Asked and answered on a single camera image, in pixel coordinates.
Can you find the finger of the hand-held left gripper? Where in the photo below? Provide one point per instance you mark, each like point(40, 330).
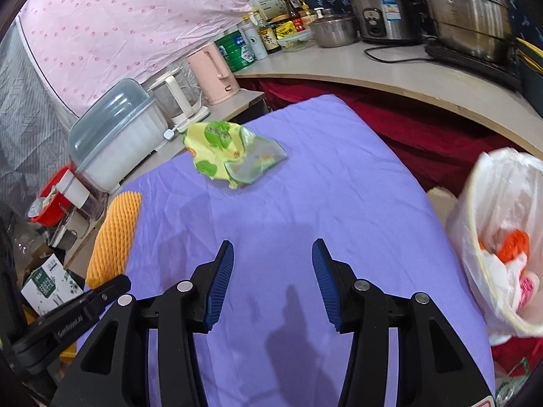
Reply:
point(8, 288)
point(114, 290)

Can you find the clear jar with white lid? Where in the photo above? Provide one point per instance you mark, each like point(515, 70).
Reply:
point(82, 197)

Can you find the steel rice cooker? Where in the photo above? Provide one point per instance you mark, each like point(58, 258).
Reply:
point(390, 17)

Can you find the small steel pot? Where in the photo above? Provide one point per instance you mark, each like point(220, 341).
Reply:
point(333, 34)

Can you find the white green cardboard box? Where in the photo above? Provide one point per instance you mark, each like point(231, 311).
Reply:
point(51, 284)

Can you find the clear green print packaging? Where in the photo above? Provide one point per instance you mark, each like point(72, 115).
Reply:
point(511, 381)

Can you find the yellow foam net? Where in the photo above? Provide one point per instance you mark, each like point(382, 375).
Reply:
point(114, 237)

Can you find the white glass kettle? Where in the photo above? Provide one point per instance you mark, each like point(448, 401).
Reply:
point(174, 101)

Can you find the large steel steamer pot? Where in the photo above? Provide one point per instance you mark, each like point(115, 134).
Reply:
point(466, 21)

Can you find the tall sauce bottle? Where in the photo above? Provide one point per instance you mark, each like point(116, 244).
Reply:
point(292, 10)

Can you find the green tin can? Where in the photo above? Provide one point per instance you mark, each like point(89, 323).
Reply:
point(233, 51)

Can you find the orange snack bag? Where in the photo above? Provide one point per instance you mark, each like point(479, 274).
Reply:
point(515, 241)

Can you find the dish box with grey lid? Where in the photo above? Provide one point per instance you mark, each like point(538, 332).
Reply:
point(114, 144)

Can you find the purple blanket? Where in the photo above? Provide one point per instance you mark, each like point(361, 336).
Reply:
point(275, 203)

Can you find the yellow strainer basin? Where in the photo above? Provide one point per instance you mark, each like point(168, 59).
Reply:
point(532, 57)

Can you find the blue plastic basin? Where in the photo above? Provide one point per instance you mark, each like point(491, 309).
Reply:
point(532, 93)

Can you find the glass food container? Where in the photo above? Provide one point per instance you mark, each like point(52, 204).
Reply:
point(297, 41)

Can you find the red plastic basin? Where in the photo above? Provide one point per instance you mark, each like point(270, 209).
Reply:
point(51, 212)

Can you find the yellow label jar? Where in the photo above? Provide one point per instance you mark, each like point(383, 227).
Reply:
point(289, 27)

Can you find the dark sauce bottle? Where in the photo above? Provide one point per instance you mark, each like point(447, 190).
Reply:
point(269, 38)

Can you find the small condiment bottle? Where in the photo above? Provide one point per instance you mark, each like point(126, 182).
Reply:
point(307, 17)

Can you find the pink electric kettle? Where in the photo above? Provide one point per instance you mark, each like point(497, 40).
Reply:
point(212, 76)

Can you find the grey plastic sheet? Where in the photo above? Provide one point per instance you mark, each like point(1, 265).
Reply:
point(29, 127)

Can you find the yellow green snack wrapper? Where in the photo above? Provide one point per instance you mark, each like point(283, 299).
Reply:
point(212, 140)

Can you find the black induction cooktop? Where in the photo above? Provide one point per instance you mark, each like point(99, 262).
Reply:
point(466, 63)

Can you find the brown cardboard piece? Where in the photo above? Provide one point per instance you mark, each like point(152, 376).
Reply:
point(441, 203)

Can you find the white bottle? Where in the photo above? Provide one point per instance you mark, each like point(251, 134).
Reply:
point(254, 40)

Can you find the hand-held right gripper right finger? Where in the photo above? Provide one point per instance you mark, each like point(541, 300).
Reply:
point(326, 288)

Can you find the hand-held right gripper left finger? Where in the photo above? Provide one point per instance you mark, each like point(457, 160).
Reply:
point(220, 288)

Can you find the pink dotted curtain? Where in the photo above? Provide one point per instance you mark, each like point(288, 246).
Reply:
point(127, 21)

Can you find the waste bin with white bag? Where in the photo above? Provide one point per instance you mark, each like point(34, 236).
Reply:
point(471, 241)

